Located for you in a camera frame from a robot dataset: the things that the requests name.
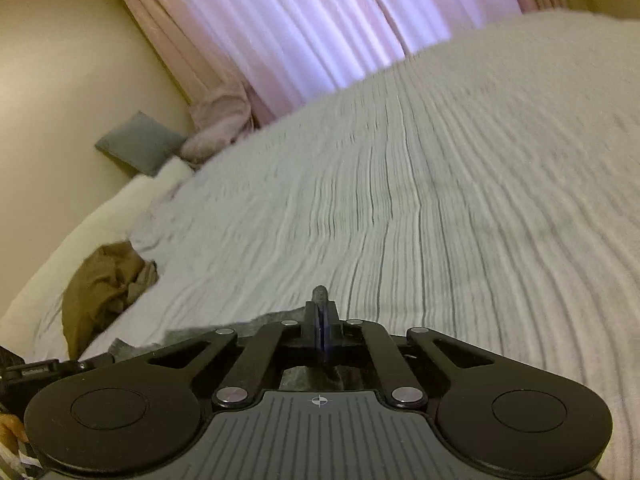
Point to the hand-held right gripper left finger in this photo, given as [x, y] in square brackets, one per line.
[314, 332]

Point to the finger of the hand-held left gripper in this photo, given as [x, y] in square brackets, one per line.
[70, 364]

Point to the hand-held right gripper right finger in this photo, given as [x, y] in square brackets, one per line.
[331, 332]

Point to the grey-green plaid shorts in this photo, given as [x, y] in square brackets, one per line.
[310, 377]

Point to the person's left hand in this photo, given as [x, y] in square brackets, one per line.
[10, 425]

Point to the olive brown crumpled garment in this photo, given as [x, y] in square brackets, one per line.
[100, 290]

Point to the white pillow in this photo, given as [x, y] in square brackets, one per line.
[95, 230]

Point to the striped grey bed cover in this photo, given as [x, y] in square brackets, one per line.
[450, 185]

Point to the grey pillow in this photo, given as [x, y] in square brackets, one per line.
[140, 142]

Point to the pink crumpled blanket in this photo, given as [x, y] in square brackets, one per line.
[220, 120]

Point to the white sheer curtain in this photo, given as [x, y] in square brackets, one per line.
[310, 25]

